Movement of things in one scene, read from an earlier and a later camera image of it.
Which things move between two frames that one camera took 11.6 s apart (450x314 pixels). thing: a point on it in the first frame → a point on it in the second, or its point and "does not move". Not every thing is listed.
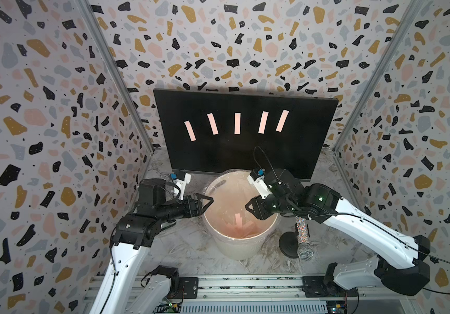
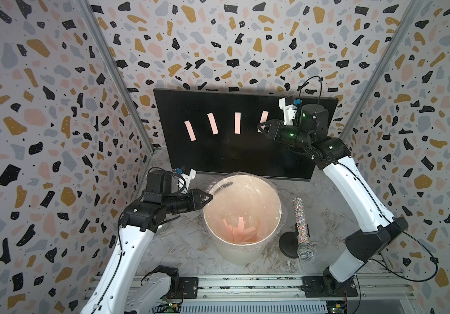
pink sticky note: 263,122 does not move
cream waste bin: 237,231 does not move
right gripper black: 260,215 → 277,131
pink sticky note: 190,130 does not move
